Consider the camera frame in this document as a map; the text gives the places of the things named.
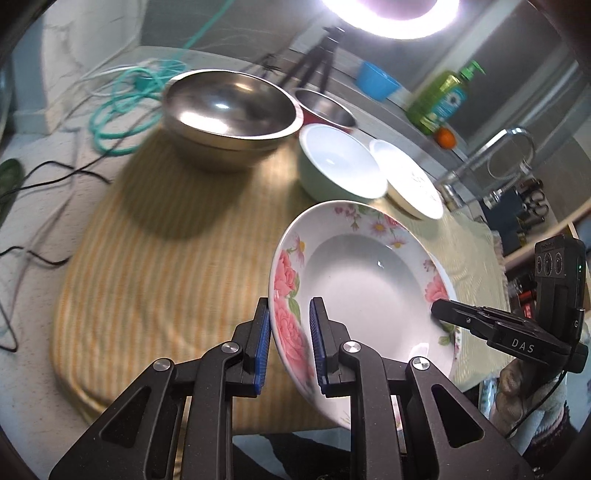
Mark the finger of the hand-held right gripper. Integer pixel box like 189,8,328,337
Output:
430,299,502,343

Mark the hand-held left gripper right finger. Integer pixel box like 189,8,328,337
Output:
308,296,543,480

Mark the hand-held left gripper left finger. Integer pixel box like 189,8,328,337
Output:
48,295,271,480

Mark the floral rimmed plate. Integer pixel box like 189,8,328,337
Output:
268,199,462,428

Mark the white leaf-print bowl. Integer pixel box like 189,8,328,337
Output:
368,138,445,221

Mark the pale green bowl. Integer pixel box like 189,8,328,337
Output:
298,124,389,204

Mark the small steel bowl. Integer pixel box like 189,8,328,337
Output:
293,88,358,137

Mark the large stainless steel bowl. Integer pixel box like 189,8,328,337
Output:
161,69,303,174

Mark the person's right hand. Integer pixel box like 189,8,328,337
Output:
496,357,561,407

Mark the yellow striped cloth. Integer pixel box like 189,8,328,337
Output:
48,124,511,425

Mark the chrome faucet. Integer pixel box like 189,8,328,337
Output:
436,127,539,208

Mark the green dish soap bottle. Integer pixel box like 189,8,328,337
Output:
406,60,485,136

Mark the blue fluted cup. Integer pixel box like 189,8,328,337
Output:
355,61,402,102

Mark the black tripod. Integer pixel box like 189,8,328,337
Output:
249,25,347,93

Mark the black cable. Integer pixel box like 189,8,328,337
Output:
0,159,112,268

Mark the teal cable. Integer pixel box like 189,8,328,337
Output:
90,0,236,155

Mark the ring light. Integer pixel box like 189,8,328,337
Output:
321,0,462,40

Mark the white cable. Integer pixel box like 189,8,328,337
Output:
76,18,162,97

